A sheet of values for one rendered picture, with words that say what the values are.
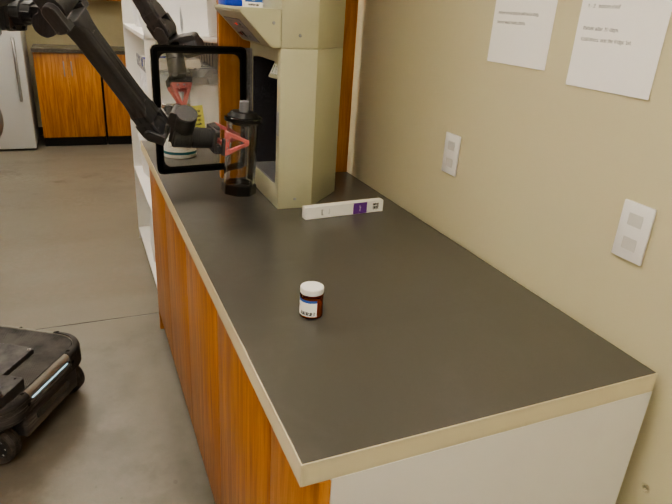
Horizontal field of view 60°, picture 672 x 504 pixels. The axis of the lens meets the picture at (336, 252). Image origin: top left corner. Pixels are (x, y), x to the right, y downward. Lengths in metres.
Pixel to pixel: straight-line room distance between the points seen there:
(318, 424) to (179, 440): 1.47
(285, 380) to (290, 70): 0.98
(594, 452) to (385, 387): 0.44
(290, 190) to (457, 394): 0.98
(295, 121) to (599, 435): 1.13
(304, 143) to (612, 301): 0.96
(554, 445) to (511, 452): 0.10
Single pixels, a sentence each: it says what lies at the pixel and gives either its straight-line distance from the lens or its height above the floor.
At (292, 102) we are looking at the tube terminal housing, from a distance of 1.73.
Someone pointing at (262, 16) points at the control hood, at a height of 1.49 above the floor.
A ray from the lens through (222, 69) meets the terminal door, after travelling 1.97.
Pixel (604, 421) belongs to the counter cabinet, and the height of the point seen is 0.86.
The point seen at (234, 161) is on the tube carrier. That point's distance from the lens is 1.71.
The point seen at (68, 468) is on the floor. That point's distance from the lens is 2.33.
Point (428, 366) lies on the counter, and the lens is 1.08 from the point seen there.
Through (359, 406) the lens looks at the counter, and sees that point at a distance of 0.96.
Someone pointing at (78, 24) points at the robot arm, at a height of 1.45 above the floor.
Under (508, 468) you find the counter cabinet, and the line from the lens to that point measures 1.10.
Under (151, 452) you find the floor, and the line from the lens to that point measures 2.32.
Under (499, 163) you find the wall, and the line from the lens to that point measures 1.54.
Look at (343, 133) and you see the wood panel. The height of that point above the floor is 1.09.
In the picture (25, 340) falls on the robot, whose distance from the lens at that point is 2.62.
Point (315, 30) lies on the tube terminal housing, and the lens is 1.74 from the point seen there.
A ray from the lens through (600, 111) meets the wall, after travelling 1.31.
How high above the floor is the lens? 1.53
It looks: 23 degrees down
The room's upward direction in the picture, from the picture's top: 4 degrees clockwise
